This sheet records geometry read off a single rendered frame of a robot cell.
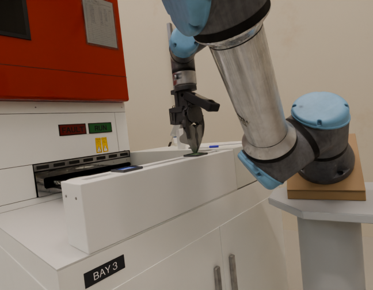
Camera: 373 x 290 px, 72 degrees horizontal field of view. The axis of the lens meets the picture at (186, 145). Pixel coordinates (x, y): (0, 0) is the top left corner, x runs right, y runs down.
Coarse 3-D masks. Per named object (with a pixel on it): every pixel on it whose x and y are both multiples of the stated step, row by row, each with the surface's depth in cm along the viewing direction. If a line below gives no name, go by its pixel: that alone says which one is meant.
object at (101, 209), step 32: (192, 160) 73; (224, 160) 85; (64, 192) 54; (96, 192) 51; (128, 192) 57; (160, 192) 64; (192, 192) 72; (224, 192) 84; (96, 224) 51; (128, 224) 57
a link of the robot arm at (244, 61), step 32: (192, 0) 28; (224, 0) 30; (256, 0) 31; (192, 32) 33; (224, 32) 33; (256, 32) 35; (224, 64) 39; (256, 64) 38; (256, 96) 42; (256, 128) 48; (288, 128) 53; (256, 160) 54; (288, 160) 53
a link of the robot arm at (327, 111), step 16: (304, 96) 60; (320, 96) 58; (336, 96) 57; (304, 112) 56; (320, 112) 55; (336, 112) 54; (304, 128) 56; (320, 128) 54; (336, 128) 54; (320, 144) 56; (336, 144) 58
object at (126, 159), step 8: (112, 160) 123; (120, 160) 126; (128, 160) 130; (64, 168) 106; (72, 168) 109; (80, 168) 111; (88, 168) 114; (40, 176) 100; (48, 176) 102; (40, 184) 99; (40, 192) 99; (48, 192) 101; (56, 192) 104
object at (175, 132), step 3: (174, 126) 110; (177, 126) 110; (174, 129) 111; (177, 129) 112; (171, 132) 112; (174, 132) 112; (177, 132) 110; (180, 132) 109; (171, 135) 112; (174, 135) 112; (177, 135) 110; (180, 135) 109; (177, 138) 110; (177, 141) 110; (177, 144) 110; (180, 144) 109; (183, 144) 110; (180, 147) 109; (183, 147) 110
